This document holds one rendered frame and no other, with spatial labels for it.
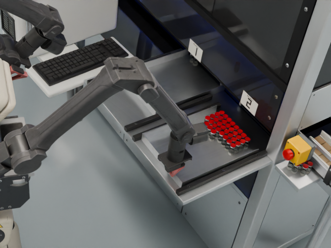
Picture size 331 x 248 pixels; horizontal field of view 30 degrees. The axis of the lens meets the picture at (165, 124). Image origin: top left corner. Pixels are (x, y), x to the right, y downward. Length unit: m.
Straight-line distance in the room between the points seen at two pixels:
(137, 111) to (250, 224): 0.67
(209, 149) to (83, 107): 0.79
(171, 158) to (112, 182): 1.25
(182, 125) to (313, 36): 0.48
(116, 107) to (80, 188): 0.94
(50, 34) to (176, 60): 0.80
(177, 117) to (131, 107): 0.58
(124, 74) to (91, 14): 1.22
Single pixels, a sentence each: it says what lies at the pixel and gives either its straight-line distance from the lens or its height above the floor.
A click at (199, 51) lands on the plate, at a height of 1.03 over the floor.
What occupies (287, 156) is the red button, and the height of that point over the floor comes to 1.00.
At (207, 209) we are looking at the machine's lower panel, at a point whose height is 0.31.
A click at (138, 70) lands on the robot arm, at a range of 1.58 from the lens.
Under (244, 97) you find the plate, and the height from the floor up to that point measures 1.03.
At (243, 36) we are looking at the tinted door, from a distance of 2.22.
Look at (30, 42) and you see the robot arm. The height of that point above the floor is 1.29.
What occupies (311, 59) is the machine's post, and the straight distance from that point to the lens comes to 1.98.
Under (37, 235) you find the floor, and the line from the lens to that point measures 3.06.
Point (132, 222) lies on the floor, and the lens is 3.12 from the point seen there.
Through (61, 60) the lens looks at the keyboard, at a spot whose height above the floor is 0.83.
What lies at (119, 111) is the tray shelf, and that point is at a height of 0.88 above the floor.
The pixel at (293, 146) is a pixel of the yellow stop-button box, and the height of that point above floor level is 1.03.
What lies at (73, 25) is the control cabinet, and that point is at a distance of 2.72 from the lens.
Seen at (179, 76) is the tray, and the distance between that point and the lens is 2.55.
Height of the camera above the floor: 2.51
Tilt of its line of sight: 44 degrees down
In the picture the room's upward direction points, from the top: 10 degrees clockwise
